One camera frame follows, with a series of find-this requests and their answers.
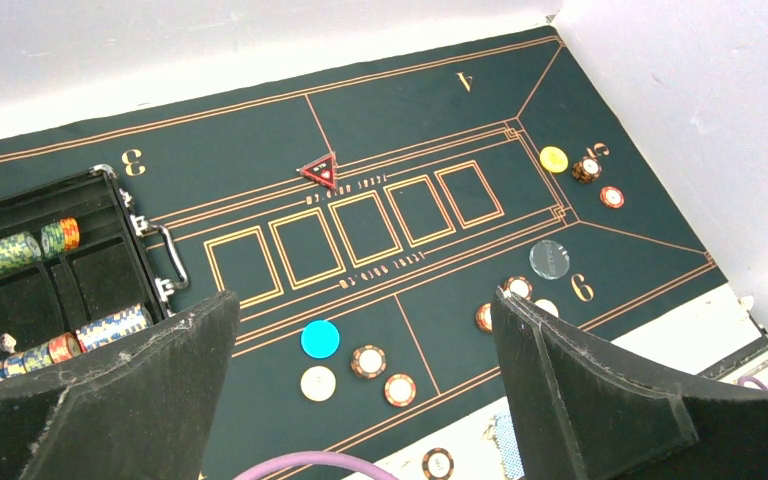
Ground white round button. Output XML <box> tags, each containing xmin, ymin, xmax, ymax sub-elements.
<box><xmin>529</xmin><ymin>239</ymin><xmax>570</xmax><ymax>280</ymax></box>

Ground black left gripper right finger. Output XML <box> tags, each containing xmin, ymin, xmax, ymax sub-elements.
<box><xmin>491</xmin><ymin>289</ymin><xmax>768</xmax><ymax>479</ymax></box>

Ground yellow chip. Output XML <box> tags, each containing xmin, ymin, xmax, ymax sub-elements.
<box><xmin>300</xmin><ymin>366</ymin><xmax>337</xmax><ymax>402</ymax></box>
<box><xmin>534</xmin><ymin>299</ymin><xmax>559</xmax><ymax>317</ymax></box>

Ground blue playing card deck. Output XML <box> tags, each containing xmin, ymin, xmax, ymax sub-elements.
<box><xmin>493</xmin><ymin>412</ymin><xmax>525</xmax><ymax>480</ymax></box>

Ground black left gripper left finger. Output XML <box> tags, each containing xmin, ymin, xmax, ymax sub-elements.
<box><xmin>0</xmin><ymin>291</ymin><xmax>239</xmax><ymax>479</ymax></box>

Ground green chips in case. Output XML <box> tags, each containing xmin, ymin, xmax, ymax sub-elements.
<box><xmin>0</xmin><ymin>217</ymin><xmax>81</xmax><ymax>276</ymax></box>

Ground blue round button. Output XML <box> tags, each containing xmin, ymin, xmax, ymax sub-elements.
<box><xmin>300</xmin><ymin>319</ymin><xmax>341</xmax><ymax>359</ymax></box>

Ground brown poker chip stack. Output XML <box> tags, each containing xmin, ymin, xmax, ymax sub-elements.
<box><xmin>421</xmin><ymin>447</ymin><xmax>455</xmax><ymax>480</ymax></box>

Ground black poker chip case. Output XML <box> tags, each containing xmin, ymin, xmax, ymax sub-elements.
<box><xmin>0</xmin><ymin>164</ymin><xmax>189</xmax><ymax>360</ymax></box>

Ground yellow round button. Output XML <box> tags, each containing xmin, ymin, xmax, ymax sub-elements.
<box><xmin>539</xmin><ymin>146</ymin><xmax>569</xmax><ymax>173</ymax></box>

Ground green poker table mat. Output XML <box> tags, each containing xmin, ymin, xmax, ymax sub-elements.
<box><xmin>0</xmin><ymin>26</ymin><xmax>726</xmax><ymax>479</ymax></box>

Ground mixed chips row in case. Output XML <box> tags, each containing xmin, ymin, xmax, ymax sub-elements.
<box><xmin>0</xmin><ymin>304</ymin><xmax>152</xmax><ymax>382</ymax></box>

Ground red triangular dealer button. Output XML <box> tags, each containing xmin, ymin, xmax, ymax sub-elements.
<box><xmin>297</xmin><ymin>152</ymin><xmax>338</xmax><ymax>190</ymax></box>

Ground red chip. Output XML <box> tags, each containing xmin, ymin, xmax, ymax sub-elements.
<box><xmin>384</xmin><ymin>373</ymin><xmax>417</xmax><ymax>407</ymax></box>
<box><xmin>600</xmin><ymin>186</ymin><xmax>625</xmax><ymax>209</ymax></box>

